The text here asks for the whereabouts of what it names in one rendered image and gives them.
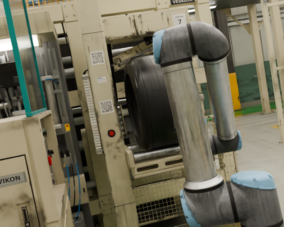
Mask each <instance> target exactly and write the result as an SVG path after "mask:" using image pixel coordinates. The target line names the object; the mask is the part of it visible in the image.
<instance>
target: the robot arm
mask: <svg viewBox="0 0 284 227"><path fill-rule="evenodd" d="M153 53H154V58H155V63H156V64H158V65H160V67H161V69H162V72H163V76H164V80H165V85H166V89H167V93H168V98H169V103H170V107H171V111H172V115H173V122H174V128H173V132H174V131H176V133H177V137H178V141H179V147H180V151H181V155H182V159H183V164H184V168H185V172H186V177H187V179H186V181H185V182H184V184H183V188H184V189H182V190H181V191H180V198H181V204H182V208H183V212H184V215H185V218H186V220H187V223H188V225H189V226H190V227H213V226H219V225H225V224H231V223H238V222H240V224H241V227H284V221H283V216H282V212H281V208H280V204H279V198H278V194H277V189H276V185H275V182H274V179H273V176H272V175H271V174H270V173H268V172H264V171H243V172H238V173H234V174H232V175H231V177H230V180H231V181H228V182H224V180H223V177H222V176H221V175H219V174H217V173H216V169H215V164H214V160H213V155H216V154H222V153H227V152H232V151H237V150H241V148H242V138H241V134H240V131H238V130H237V129H236V123H235V116H234V108H233V101H232V95H231V88H230V82H229V73H228V66H227V60H226V57H227V56H228V55H229V43H228V41H227V39H226V37H225V36H224V35H223V33H222V32H221V31H220V30H218V29H217V28H215V27H214V26H212V25H210V24H207V23H204V22H199V21H194V22H190V23H186V24H182V25H178V26H175V27H170V28H167V29H166V28H165V29H163V30H160V31H157V32H155V33H154V35H153ZM195 55H197V56H198V58H199V59H200V60H201V61H202V62H203V64H204V69H205V74H206V80H207V85H208V90H209V94H210V99H211V105H212V110H213V115H214V120H215V126H216V130H217V134H216V135H212V136H208V133H207V128H206V119H205V117H204V114H203V110H202V105H201V100H200V96H199V92H198V87H197V82H196V78H195V73H194V69H193V64H192V56H195Z"/></svg>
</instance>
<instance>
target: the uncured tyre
mask: <svg viewBox="0 0 284 227"><path fill-rule="evenodd" d="M124 88H125V96H126V102H127V108H128V114H129V118H130V122H131V125H132V128H133V132H134V135H135V137H136V140H137V142H138V144H139V145H140V147H142V148H144V149H145V150H147V151H150V150H155V149H160V148H164V147H168V146H173V145H179V141H178V137H177V133H174V132H173V128H174V122H173V115H172V111H171V107H170V103H169V98H168V93H167V89H166V85H165V80H164V76H163V72H162V69H161V67H160V65H158V64H156V63H155V58H154V54H145V55H140V56H135V57H133V58H131V59H130V60H129V61H128V62H127V64H126V65H125V67H124ZM163 88H164V89H163ZM158 89H160V90H158ZM161 89H162V90H161ZM153 90H155V91H153ZM156 90H157V91H156Z"/></svg>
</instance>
